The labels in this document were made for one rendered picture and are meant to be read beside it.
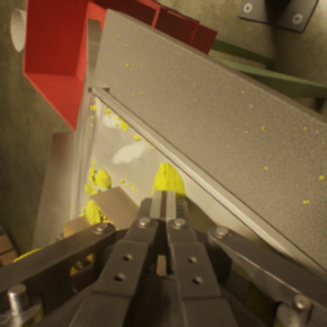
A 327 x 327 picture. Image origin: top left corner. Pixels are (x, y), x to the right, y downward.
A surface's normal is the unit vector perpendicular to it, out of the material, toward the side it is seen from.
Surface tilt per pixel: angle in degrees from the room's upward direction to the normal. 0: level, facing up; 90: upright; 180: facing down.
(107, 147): 0
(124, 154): 0
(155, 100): 0
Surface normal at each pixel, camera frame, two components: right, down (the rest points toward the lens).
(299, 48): -0.66, 0.21
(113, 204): 0.33, -0.78
